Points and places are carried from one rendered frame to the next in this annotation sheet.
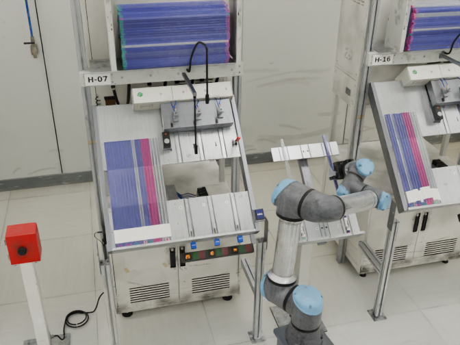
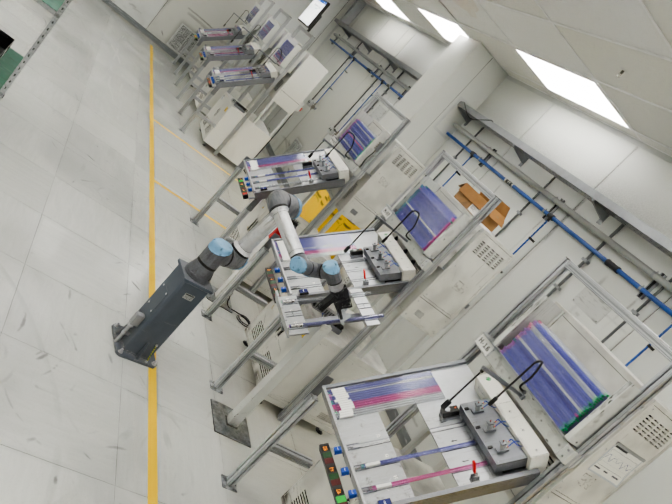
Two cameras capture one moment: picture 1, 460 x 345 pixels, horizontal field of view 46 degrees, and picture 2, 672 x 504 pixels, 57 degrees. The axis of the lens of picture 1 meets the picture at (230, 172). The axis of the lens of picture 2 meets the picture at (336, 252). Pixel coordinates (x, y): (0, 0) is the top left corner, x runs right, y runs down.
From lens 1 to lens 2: 356 cm
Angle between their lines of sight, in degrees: 70
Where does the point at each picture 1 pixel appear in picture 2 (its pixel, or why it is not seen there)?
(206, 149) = (355, 272)
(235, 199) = (316, 286)
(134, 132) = (360, 244)
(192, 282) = (266, 352)
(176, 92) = (394, 247)
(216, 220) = (297, 279)
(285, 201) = not seen: hidden behind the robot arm
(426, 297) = not seen: outside the picture
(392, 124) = (419, 376)
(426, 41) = (518, 358)
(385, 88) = (463, 373)
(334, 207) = (275, 197)
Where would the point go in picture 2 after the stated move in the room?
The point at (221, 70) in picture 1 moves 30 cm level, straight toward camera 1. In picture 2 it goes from (418, 255) to (381, 224)
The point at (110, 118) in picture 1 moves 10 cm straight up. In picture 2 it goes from (367, 235) to (377, 225)
